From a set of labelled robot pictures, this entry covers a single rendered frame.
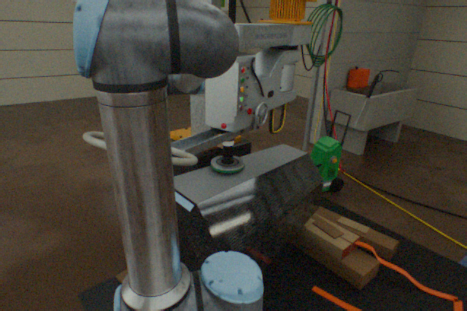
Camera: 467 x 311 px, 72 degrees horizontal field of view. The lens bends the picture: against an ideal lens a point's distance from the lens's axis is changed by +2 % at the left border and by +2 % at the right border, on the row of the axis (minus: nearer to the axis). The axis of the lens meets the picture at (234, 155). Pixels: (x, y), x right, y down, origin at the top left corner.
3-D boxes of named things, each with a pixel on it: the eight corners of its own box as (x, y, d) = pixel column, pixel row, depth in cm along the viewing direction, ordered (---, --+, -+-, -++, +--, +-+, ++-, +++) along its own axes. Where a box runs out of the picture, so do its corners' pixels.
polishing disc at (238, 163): (250, 165, 202) (250, 163, 202) (223, 174, 190) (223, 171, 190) (230, 154, 217) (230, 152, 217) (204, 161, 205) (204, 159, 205)
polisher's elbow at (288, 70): (263, 90, 235) (265, 62, 227) (271, 85, 251) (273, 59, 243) (287, 93, 228) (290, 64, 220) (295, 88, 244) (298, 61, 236)
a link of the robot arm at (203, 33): (255, -16, 47) (199, 65, 113) (168, -19, 44) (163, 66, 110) (259, 65, 49) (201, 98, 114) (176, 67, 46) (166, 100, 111)
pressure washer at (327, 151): (322, 177, 386) (333, 107, 351) (342, 190, 357) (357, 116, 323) (298, 182, 371) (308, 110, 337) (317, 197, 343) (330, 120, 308)
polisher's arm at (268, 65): (271, 108, 259) (277, 44, 240) (298, 113, 248) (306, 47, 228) (217, 131, 203) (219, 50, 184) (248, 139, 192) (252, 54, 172)
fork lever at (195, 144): (236, 123, 219) (236, 116, 217) (260, 129, 209) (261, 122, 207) (163, 151, 165) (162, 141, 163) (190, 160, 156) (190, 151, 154)
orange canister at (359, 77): (341, 88, 471) (346, 66, 457) (361, 85, 499) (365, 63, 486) (354, 91, 455) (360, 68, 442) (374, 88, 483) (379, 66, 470)
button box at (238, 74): (240, 112, 182) (242, 61, 171) (244, 113, 181) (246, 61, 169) (232, 115, 176) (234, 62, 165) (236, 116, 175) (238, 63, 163)
